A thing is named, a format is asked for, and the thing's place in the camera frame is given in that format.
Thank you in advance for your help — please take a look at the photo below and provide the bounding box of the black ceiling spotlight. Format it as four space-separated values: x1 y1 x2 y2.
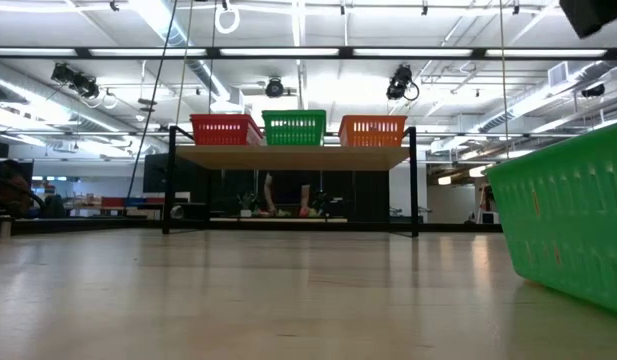
385 63 420 102
50 62 77 85
264 77 286 99
70 73 102 100

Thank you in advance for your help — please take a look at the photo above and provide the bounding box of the white cable loop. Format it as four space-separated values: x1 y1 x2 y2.
214 0 242 35

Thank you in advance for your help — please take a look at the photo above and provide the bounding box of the person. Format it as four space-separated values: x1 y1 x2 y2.
261 171 314 218

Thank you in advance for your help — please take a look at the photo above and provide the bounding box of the black screen panel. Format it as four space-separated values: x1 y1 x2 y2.
142 153 212 195

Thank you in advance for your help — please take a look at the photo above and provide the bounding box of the wooden shelf with black legs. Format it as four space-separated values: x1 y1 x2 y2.
161 125 420 238

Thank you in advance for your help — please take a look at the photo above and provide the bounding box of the thin black hanging cable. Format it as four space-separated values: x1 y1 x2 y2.
123 0 180 202

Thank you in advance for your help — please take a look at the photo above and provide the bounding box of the white ceiling air vent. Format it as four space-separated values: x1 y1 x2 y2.
546 60 570 89

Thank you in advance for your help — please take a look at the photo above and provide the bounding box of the silver ventilation duct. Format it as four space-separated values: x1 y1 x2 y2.
127 0 239 109

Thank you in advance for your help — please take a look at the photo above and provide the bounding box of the red plastic slotted basket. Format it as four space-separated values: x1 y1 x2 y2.
189 113 264 124
189 113 264 147

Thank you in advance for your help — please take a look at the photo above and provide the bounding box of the small potted plant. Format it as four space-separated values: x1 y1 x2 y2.
237 192 257 218

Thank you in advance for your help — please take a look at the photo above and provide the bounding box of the orange plastic slotted basket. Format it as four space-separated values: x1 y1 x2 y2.
338 114 409 148

